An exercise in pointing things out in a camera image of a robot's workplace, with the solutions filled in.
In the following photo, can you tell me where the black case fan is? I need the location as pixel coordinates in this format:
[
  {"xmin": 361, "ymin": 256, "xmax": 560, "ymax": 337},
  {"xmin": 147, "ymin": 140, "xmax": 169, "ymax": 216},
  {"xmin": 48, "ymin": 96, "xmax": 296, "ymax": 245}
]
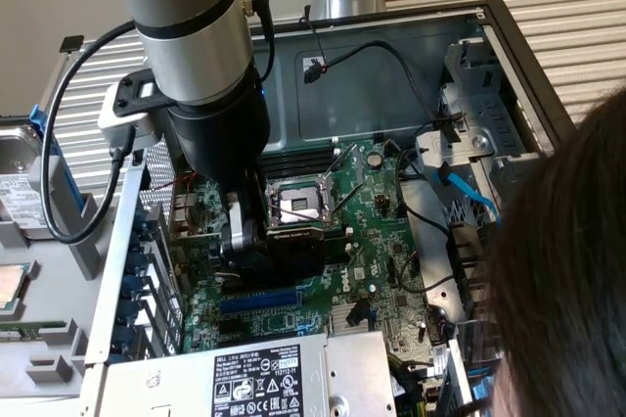
[{"xmin": 447, "ymin": 220, "xmax": 495, "ymax": 325}]

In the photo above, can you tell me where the black SATA wire with plug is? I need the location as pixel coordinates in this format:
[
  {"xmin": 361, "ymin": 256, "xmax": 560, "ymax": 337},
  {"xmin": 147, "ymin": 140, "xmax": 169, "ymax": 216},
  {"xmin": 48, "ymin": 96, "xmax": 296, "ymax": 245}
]
[{"xmin": 302, "ymin": 39, "xmax": 466, "ymax": 144}]

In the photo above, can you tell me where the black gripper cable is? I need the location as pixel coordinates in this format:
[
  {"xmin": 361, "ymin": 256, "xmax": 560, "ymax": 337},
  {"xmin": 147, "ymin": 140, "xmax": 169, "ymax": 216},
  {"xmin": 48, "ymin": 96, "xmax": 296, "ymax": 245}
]
[{"xmin": 241, "ymin": 0, "xmax": 275, "ymax": 84}]

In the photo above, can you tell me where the silver socket locking lever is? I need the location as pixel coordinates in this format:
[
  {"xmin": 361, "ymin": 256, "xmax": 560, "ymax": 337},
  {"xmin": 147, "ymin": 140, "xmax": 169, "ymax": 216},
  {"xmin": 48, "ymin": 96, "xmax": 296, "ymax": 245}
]
[{"xmin": 273, "ymin": 205, "xmax": 338, "ymax": 228}]

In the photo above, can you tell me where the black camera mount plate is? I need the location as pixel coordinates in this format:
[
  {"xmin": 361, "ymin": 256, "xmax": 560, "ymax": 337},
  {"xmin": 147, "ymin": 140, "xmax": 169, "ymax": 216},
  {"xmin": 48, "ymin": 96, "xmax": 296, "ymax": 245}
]
[{"xmin": 112, "ymin": 69, "xmax": 177, "ymax": 117}]

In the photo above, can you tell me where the green Dell motherboard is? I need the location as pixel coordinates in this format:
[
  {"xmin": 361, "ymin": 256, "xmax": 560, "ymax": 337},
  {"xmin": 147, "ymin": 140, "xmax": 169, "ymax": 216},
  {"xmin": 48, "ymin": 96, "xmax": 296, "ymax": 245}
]
[{"xmin": 168, "ymin": 137, "xmax": 441, "ymax": 354}]

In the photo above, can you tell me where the thick black camera cable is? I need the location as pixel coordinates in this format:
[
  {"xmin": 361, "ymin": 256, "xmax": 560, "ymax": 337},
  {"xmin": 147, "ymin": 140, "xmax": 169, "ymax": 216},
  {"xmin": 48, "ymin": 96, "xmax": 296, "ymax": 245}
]
[{"xmin": 41, "ymin": 19, "xmax": 141, "ymax": 246}]

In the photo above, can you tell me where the green graphics card black shroud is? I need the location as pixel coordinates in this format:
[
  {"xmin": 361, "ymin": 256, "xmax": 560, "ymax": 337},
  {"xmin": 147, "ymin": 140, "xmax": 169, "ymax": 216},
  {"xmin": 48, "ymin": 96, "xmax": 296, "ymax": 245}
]
[{"xmin": 168, "ymin": 224, "xmax": 328, "ymax": 291}]

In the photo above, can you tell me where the black angled SATA plug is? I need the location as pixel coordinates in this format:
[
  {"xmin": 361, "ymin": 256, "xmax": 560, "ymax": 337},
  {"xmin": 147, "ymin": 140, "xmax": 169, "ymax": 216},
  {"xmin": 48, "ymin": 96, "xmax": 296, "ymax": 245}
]
[{"xmin": 344, "ymin": 298, "xmax": 372, "ymax": 328}]

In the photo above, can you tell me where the short black expansion slot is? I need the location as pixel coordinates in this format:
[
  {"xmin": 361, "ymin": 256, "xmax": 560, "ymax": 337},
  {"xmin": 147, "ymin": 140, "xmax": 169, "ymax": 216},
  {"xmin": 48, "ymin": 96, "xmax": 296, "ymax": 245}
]
[{"xmin": 218, "ymin": 318, "xmax": 246, "ymax": 340}]

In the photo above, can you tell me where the silver power supply unit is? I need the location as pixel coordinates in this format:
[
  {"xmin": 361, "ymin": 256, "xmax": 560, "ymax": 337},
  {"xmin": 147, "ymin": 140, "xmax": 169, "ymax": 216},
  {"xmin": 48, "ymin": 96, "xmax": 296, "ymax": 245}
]
[{"xmin": 105, "ymin": 331, "xmax": 397, "ymax": 417}]

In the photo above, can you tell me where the open grey PC case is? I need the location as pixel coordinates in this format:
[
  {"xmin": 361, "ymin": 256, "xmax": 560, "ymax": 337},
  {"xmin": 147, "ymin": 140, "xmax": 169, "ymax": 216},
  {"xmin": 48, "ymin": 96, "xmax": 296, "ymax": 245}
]
[{"xmin": 80, "ymin": 0, "xmax": 596, "ymax": 417}]

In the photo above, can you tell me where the blue SATA wire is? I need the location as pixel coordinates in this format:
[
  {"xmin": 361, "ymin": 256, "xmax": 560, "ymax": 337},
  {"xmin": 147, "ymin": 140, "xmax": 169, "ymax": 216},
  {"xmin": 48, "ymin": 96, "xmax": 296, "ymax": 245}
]
[{"xmin": 432, "ymin": 161, "xmax": 503, "ymax": 227}]

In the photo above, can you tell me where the red black twisted wire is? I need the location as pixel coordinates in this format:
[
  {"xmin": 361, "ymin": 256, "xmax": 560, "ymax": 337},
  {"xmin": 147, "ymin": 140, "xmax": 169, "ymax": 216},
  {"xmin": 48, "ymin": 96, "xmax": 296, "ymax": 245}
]
[{"xmin": 146, "ymin": 171, "xmax": 197, "ymax": 193}]

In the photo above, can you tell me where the green RAM stick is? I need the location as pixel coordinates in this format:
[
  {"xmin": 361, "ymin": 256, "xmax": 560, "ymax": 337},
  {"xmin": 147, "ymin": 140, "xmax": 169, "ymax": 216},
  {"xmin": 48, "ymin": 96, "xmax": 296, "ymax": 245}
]
[{"xmin": 0, "ymin": 321, "xmax": 67, "ymax": 343}]

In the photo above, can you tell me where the dark-haired person head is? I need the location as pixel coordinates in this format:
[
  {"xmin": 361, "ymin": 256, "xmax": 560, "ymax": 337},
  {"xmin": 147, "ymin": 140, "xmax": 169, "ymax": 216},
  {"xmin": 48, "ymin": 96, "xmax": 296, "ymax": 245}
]
[{"xmin": 459, "ymin": 86, "xmax": 626, "ymax": 417}]

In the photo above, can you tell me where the black looped panel wire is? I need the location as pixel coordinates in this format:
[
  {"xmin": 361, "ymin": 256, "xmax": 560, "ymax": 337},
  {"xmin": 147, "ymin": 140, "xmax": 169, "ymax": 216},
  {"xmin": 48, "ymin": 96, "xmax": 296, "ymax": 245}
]
[{"xmin": 396, "ymin": 250, "xmax": 457, "ymax": 295}]

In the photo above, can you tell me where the thin black string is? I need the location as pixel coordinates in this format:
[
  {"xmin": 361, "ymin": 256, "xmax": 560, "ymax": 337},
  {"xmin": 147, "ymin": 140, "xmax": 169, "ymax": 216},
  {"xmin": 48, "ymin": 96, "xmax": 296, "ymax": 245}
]
[{"xmin": 298, "ymin": 4, "xmax": 328, "ymax": 69}]

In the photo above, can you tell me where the grey disk bay cage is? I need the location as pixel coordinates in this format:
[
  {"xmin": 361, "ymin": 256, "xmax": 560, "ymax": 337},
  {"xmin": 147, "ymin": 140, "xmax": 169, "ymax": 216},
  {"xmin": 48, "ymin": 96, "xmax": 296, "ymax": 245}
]
[{"xmin": 452, "ymin": 318, "xmax": 500, "ymax": 417}]

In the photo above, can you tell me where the blue slot retention clip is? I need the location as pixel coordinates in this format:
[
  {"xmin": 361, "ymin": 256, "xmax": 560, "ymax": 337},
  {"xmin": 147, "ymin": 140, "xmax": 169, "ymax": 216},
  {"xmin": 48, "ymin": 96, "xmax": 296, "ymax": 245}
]
[
  {"xmin": 122, "ymin": 269, "xmax": 148, "ymax": 300},
  {"xmin": 112, "ymin": 333, "xmax": 138, "ymax": 357},
  {"xmin": 132, "ymin": 204, "xmax": 151, "ymax": 232},
  {"xmin": 119, "ymin": 300, "xmax": 144, "ymax": 328}
]

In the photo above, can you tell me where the grey plastic parts rack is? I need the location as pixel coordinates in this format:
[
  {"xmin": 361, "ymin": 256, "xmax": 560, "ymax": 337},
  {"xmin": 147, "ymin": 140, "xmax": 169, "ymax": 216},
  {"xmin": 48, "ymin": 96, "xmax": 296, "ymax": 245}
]
[{"xmin": 0, "ymin": 156, "xmax": 116, "ymax": 398}]

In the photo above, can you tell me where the silver metal drive bay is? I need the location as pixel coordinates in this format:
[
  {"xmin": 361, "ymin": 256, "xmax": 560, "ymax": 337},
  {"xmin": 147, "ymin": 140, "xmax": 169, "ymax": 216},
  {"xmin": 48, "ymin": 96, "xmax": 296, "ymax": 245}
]
[{"xmin": 439, "ymin": 37, "xmax": 557, "ymax": 183}]

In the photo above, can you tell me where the silver chipset heatsink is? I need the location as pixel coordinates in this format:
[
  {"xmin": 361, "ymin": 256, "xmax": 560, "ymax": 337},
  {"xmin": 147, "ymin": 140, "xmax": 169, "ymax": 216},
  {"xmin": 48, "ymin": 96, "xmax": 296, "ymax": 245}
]
[{"xmin": 328, "ymin": 302, "xmax": 374, "ymax": 339}]

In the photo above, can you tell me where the hard disk in blue carrier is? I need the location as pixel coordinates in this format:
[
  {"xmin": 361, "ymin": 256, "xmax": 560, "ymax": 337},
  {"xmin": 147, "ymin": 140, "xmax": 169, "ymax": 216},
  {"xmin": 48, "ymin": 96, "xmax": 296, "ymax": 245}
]
[{"xmin": 0, "ymin": 104, "xmax": 82, "ymax": 245}]

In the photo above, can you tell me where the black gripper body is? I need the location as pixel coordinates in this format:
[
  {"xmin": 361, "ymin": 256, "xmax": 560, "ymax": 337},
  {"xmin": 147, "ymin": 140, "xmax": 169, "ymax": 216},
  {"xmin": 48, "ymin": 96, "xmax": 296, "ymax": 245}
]
[{"xmin": 165, "ymin": 67, "xmax": 272, "ymax": 228}]

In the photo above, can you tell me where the black fan wire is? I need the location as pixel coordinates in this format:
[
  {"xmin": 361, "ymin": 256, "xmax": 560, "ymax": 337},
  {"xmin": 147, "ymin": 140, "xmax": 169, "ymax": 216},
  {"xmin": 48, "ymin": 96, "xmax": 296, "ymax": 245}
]
[{"xmin": 393, "ymin": 140, "xmax": 451, "ymax": 235}]

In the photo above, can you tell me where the blue expansion slot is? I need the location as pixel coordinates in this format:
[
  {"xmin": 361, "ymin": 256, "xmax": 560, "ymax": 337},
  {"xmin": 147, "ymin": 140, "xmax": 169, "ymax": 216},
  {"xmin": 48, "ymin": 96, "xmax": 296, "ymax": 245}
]
[{"xmin": 218, "ymin": 289, "xmax": 302, "ymax": 316}]

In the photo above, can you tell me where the CPU socket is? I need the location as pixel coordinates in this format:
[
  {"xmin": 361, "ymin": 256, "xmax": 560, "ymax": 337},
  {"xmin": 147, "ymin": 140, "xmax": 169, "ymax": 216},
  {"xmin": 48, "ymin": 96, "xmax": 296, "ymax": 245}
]
[{"xmin": 263, "ymin": 174, "xmax": 343, "ymax": 232}]

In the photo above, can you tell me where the silver CPU chip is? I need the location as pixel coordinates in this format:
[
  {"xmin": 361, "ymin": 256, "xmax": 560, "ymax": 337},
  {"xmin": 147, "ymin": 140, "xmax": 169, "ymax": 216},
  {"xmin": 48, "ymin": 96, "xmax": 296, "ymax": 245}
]
[{"xmin": 0, "ymin": 264, "xmax": 28, "ymax": 315}]

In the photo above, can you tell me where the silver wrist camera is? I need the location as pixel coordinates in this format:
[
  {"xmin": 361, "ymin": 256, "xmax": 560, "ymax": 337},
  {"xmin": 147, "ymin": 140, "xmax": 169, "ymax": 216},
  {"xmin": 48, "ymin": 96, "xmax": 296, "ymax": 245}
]
[{"xmin": 97, "ymin": 82, "xmax": 162, "ymax": 152}]

